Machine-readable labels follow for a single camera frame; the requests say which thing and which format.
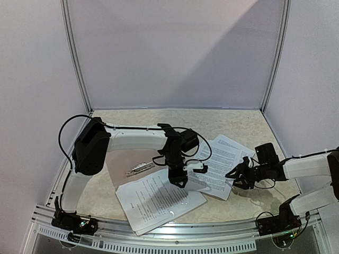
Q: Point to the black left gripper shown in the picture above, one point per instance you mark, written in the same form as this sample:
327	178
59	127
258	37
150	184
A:
175	179

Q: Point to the aluminium front rail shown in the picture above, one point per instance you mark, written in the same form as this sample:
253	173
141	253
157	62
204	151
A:
116	236

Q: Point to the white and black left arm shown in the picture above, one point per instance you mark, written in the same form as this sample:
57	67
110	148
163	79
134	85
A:
98	138

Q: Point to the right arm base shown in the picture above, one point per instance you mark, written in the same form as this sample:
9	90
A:
267	223

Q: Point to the white paper stack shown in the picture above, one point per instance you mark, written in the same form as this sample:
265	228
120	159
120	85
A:
224	155

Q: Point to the metal folder clip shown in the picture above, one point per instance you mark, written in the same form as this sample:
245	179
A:
140	168

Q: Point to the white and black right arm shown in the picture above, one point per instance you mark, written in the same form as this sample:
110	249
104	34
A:
323	163

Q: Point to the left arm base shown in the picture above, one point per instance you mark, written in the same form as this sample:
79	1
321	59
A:
77	224

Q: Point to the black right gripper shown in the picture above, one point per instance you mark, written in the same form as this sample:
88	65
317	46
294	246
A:
247	174

